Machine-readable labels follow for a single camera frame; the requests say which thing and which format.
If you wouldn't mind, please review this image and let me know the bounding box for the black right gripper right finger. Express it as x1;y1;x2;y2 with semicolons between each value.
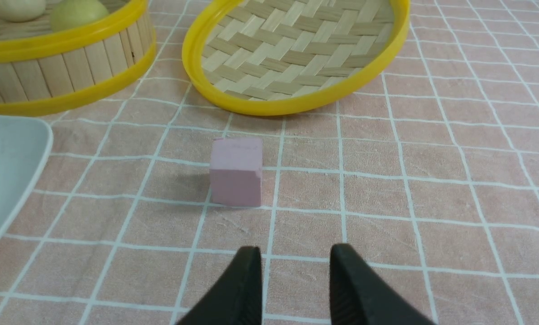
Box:
329;243;434;325

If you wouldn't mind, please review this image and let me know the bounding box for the yellow steamed bun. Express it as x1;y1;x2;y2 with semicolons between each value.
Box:
50;0;110;32

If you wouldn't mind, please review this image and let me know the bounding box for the pink wooden cube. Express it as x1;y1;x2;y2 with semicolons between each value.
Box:
209;137;263;207

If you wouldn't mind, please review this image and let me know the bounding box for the yellow-rimmed woven steamer lid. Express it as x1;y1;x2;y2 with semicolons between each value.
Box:
182;0;411;116

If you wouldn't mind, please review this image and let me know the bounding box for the yellow-rimmed bamboo steamer basket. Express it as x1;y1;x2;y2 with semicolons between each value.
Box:
0;0;156;116

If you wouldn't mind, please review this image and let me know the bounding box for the pink checkered tablecloth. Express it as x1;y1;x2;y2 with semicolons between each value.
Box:
0;0;539;325

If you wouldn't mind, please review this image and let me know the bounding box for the white steamed bun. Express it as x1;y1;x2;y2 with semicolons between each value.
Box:
0;0;47;23

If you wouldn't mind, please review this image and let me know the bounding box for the white square plate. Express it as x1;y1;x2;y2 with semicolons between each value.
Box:
0;115;54;239

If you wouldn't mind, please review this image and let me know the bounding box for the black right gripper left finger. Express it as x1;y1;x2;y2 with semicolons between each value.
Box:
177;246;263;325

